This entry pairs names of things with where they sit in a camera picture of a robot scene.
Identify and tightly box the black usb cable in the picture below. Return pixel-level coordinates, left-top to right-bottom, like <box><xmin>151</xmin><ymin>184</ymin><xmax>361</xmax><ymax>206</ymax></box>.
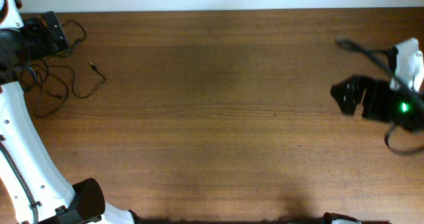
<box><xmin>42</xmin><ymin>19</ymin><xmax>107</xmax><ymax>99</ymax></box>

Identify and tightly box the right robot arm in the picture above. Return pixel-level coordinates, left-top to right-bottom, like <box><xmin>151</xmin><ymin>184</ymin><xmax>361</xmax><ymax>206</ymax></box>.
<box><xmin>319</xmin><ymin>76</ymin><xmax>423</xmax><ymax>223</ymax></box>

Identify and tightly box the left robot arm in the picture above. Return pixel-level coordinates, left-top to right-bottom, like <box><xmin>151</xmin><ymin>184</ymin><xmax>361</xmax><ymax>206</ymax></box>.
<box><xmin>1</xmin><ymin>0</ymin><xmax>142</xmax><ymax>224</ymax></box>

